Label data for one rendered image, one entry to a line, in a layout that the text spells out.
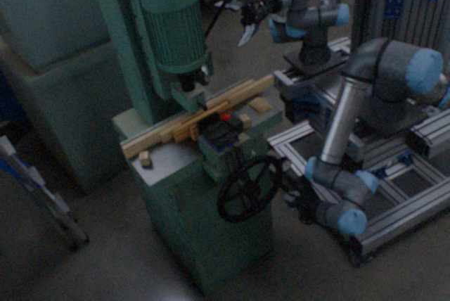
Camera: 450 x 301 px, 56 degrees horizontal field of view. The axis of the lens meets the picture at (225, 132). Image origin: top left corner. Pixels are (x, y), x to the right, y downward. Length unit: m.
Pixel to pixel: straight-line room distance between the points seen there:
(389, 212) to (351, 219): 0.95
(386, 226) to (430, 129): 0.54
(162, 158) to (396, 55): 0.85
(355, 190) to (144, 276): 1.36
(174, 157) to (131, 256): 1.01
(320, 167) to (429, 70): 0.42
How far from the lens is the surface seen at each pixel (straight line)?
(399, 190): 2.32
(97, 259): 2.50
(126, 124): 1.90
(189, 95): 1.51
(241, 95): 1.71
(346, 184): 1.33
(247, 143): 1.47
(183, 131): 1.58
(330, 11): 1.57
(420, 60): 1.23
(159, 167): 1.52
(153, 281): 2.32
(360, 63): 1.27
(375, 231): 2.14
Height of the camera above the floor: 1.97
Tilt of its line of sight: 42 degrees down
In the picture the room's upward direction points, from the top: 9 degrees counter-clockwise
